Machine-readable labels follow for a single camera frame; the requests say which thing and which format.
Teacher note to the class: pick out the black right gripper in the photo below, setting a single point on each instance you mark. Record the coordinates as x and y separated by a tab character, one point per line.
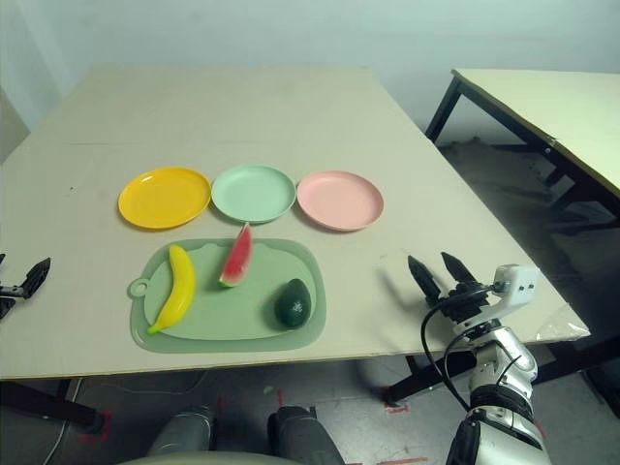
465	302

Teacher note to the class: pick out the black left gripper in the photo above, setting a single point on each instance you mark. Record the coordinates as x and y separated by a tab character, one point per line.
9	298

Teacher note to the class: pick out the dark green toy avocado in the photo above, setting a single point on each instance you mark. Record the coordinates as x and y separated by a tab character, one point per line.
293	305

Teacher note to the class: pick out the yellow toy banana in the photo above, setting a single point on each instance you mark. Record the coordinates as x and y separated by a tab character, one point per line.
181	286

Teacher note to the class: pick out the red toy watermelon slice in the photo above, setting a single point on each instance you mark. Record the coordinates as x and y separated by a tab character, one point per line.
237	261

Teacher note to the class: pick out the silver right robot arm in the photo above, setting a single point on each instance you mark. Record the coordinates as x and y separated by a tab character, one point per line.
504	356

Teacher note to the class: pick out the pink plastic plate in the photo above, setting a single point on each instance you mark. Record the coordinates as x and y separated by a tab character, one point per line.
339	201

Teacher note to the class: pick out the clear plastic corner film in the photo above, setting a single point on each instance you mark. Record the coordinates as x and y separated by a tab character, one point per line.
564	329

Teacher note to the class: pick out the red floor tape square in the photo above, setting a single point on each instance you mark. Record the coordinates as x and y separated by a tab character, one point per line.
398	409
109	421

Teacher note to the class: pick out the yellow plastic plate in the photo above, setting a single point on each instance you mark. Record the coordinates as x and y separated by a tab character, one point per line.
164	198

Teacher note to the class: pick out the long orange floor tape strip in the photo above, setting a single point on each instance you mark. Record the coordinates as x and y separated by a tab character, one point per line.
407	460

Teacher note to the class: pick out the short red floor tape strip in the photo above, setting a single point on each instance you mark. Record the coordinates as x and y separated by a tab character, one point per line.
219	409
280	398

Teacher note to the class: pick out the green cutting board mat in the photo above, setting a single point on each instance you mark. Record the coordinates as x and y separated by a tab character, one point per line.
242	310

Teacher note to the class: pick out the mint green plastic plate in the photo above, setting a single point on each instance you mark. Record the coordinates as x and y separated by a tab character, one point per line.
253	194

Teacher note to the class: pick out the grey robot right leg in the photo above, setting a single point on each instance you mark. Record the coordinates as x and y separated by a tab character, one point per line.
300	436

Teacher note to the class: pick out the grey robot leg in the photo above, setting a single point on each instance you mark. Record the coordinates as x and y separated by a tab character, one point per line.
186	431
300	436

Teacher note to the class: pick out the grey robot left leg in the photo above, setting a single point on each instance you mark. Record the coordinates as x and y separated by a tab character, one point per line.
186	431

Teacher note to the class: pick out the grey robot torso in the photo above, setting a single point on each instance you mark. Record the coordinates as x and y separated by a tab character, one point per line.
194	459

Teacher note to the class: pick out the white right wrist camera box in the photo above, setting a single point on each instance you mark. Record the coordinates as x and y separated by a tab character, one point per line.
520	286

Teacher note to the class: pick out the black table leg frame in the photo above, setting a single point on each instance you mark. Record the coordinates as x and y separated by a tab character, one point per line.
39	399
436	378

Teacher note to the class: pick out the beige side table black frame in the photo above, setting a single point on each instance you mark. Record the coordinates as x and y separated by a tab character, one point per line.
557	106

